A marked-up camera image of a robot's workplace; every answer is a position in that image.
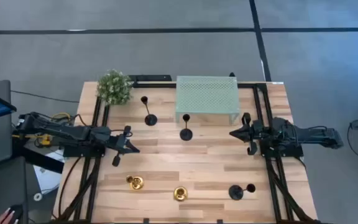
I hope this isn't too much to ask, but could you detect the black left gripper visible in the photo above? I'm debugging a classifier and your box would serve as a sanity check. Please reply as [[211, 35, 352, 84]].
[[109, 125, 141, 167]]

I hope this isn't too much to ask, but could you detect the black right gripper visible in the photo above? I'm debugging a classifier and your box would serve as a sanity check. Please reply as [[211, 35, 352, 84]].
[[229, 112, 262, 156]]

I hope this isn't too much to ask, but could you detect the black tall candlestick holder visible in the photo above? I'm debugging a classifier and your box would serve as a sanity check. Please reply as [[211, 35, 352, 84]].
[[228, 183, 257, 201], [140, 95, 158, 127], [179, 113, 194, 141]]

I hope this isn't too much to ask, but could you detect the gold short candlestick holder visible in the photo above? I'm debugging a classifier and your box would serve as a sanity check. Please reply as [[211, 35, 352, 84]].
[[173, 186, 189, 202], [126, 174, 145, 191]]

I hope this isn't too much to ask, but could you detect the mint green perforated metal riser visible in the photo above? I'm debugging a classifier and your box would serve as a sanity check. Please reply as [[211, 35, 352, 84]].
[[175, 75, 241, 125]]

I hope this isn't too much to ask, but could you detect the green artificial potted plant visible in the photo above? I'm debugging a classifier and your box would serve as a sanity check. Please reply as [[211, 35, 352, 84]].
[[96, 68, 134, 106]]

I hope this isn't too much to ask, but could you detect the yellow clamp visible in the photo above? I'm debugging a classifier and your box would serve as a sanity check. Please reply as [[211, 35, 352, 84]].
[[12, 133, 53, 147]]

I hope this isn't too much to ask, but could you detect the white paper sheet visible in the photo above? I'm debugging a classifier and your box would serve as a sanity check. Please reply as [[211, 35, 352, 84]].
[[32, 149, 65, 195]]

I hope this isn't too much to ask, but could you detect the black support beam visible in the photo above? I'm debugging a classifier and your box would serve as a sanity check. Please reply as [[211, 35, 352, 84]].
[[12, 144, 65, 174]]

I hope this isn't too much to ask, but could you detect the black computer mouse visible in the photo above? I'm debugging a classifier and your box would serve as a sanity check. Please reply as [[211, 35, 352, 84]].
[[6, 203, 24, 224]]

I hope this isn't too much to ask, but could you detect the dark grey desk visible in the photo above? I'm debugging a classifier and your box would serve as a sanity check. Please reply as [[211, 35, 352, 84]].
[[0, 156, 29, 224]]

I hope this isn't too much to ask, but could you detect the person's hand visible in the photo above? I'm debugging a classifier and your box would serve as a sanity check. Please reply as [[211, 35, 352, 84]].
[[0, 207, 20, 224]]

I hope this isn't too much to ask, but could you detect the black aluminium table frame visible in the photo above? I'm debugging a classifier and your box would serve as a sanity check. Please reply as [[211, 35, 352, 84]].
[[53, 74, 321, 224]]

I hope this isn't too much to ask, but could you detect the dark cable on table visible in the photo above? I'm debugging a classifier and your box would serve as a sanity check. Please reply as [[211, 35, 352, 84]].
[[57, 156, 84, 218]]

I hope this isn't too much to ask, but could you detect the yellow cable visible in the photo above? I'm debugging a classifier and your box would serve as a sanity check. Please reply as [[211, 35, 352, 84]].
[[50, 111, 71, 121]]

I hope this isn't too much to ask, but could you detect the thin black floor cable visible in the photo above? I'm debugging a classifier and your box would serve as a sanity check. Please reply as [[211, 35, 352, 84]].
[[10, 90, 80, 103]]

